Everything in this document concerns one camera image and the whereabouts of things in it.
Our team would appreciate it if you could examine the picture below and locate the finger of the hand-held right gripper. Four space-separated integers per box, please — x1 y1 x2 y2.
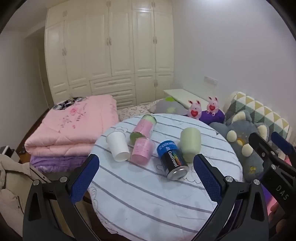
270 131 296 163
248 132 281 172

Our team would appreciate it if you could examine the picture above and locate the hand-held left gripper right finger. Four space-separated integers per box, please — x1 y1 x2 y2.
191 153 270 241

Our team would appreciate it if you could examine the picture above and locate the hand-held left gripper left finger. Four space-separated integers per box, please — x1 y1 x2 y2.
23 153 102 241

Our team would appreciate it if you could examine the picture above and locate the pale green cup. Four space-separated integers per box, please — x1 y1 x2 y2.
180 127 202 163

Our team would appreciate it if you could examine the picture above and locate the white cup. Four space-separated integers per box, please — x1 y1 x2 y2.
106 131 130 162

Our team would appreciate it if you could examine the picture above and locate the short pink cup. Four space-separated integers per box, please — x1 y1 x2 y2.
130 137 156 166

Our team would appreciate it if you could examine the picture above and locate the grey cat plush toy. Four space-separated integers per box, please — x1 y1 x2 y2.
209 110 272 183

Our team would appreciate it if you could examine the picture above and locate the triangle pattern cushion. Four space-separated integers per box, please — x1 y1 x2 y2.
223 91 291 141

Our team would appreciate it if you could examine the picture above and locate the folded purple blanket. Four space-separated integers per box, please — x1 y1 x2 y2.
30 154 91 173

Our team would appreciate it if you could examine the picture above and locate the blue and black can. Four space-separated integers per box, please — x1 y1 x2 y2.
157 140 189 181

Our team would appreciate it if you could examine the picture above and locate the purple pillow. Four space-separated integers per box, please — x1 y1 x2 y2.
199 109 226 125

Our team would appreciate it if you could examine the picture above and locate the folded pink quilt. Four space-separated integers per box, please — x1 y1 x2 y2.
24 96 120 157

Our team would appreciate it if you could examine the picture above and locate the round striped-cloth table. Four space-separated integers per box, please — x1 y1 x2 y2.
89 113 245 238

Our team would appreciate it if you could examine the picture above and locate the pink bunny plush toy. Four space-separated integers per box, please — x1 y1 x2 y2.
187 100 202 120
206 96 220 116

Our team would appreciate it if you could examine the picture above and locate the beige jacket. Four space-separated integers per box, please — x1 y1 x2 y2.
0 154 50 237

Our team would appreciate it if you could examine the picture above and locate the dark patterned cloth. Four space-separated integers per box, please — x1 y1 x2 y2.
52 97 87 111

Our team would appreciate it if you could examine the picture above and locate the tall pink can green lid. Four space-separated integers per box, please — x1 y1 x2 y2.
129 114 157 142

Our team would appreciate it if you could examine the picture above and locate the dark box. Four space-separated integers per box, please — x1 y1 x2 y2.
0 145 16 156

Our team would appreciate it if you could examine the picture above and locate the grey pillow with green dots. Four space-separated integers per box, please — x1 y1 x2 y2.
148 97 189 115

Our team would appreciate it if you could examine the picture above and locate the heart print bed sheet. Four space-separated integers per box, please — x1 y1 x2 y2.
118 98 165 121

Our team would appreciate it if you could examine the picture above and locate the white bedside board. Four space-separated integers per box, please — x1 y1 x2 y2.
163 89 213 109

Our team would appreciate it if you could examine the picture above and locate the cream wardrobe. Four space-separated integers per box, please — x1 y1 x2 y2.
44 0 175 110

